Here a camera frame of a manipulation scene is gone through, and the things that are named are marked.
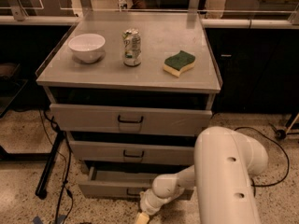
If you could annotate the grey drawer cabinet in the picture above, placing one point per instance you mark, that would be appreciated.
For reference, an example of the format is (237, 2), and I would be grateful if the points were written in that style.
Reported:
(146, 99)

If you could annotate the green white soda can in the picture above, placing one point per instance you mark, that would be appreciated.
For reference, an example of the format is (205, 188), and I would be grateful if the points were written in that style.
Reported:
(131, 47)

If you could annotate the grey bottom drawer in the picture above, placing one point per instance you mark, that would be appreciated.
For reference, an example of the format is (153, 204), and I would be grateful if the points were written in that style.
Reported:
(121, 179)

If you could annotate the white ceramic bowl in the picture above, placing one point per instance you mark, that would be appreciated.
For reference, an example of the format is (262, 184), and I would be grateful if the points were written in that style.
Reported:
(88, 48)

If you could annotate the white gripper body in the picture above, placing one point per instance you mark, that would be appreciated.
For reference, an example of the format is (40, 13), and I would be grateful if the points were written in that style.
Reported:
(146, 205)

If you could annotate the grey middle drawer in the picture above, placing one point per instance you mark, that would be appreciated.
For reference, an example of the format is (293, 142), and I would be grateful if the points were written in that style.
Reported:
(118, 152)

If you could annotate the grey top drawer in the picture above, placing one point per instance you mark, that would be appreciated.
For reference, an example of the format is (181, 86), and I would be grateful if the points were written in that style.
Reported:
(121, 119)

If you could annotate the white rail bar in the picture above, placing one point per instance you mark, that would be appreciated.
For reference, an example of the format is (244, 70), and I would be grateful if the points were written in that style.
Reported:
(207, 23)

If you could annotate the green yellow sponge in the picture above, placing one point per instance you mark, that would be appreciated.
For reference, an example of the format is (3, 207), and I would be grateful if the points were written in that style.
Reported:
(179, 63)

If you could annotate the grey drawer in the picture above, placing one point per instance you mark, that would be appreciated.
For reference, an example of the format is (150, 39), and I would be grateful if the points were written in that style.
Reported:
(118, 152)
(121, 119)
(121, 179)

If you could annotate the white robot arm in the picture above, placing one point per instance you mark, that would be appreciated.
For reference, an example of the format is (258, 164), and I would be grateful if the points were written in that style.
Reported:
(224, 160)

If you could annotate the wheeled cart base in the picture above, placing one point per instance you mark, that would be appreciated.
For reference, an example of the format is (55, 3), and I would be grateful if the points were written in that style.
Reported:
(291, 127)

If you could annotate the clear water bottle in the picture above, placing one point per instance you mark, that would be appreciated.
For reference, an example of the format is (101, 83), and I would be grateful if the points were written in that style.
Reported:
(122, 4)

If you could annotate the black table leg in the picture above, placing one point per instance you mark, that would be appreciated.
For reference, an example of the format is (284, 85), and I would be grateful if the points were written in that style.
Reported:
(41, 189)

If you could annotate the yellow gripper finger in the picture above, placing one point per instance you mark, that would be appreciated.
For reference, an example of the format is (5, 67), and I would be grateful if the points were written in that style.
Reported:
(142, 218)

